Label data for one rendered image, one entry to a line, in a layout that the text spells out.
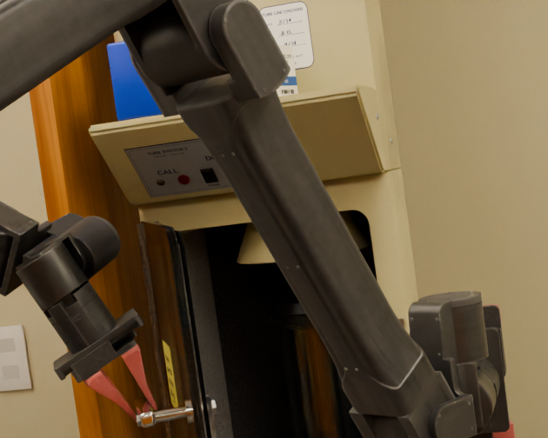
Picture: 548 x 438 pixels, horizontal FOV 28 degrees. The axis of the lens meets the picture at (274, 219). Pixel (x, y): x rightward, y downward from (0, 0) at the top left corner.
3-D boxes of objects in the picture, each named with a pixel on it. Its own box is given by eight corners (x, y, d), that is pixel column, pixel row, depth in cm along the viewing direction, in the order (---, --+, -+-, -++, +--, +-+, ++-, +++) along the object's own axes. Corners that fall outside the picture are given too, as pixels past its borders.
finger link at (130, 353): (115, 429, 118) (65, 359, 117) (169, 391, 120) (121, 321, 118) (119, 442, 112) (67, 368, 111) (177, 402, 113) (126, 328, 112)
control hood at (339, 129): (136, 204, 137) (124, 125, 137) (389, 171, 129) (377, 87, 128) (97, 211, 126) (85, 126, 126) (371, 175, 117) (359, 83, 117)
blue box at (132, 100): (149, 122, 135) (138, 49, 135) (224, 109, 132) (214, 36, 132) (116, 122, 125) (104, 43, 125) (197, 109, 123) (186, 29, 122)
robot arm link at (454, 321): (360, 442, 96) (438, 451, 90) (344, 314, 96) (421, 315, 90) (442, 409, 105) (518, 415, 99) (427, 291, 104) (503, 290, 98)
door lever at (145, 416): (181, 408, 119) (177, 385, 119) (192, 425, 110) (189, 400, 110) (132, 417, 118) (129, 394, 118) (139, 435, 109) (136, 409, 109)
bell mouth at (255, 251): (257, 252, 153) (252, 214, 153) (381, 238, 149) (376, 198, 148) (218, 268, 136) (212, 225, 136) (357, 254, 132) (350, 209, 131)
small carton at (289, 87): (262, 103, 129) (255, 52, 129) (298, 96, 127) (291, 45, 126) (239, 104, 125) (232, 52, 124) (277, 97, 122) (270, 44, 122)
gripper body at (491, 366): (498, 325, 108) (493, 339, 101) (511, 427, 108) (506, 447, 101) (433, 330, 110) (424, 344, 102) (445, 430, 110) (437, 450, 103)
